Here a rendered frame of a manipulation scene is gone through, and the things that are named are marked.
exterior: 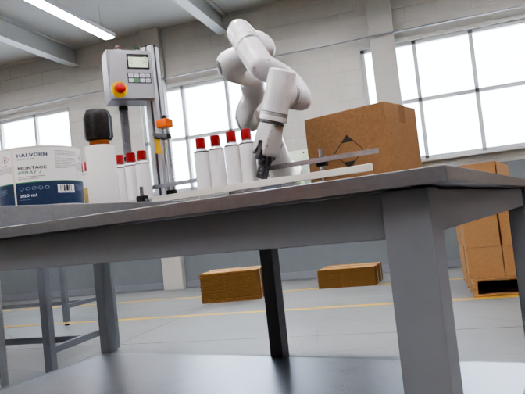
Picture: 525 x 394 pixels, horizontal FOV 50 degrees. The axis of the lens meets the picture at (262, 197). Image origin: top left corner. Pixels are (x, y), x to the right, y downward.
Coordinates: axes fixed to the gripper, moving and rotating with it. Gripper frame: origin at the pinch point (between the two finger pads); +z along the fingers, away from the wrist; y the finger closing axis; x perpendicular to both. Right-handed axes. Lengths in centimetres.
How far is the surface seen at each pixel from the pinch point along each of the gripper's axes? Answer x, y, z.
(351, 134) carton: 18.1, -20.3, -16.7
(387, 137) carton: 30.2, -18.6, -17.9
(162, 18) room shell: -450, -449, -129
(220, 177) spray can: -14.0, 1.4, 4.5
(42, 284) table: -169, -70, 101
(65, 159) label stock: -23, 56, 3
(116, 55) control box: -70, -2, -29
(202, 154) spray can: -22.1, 2.0, -1.2
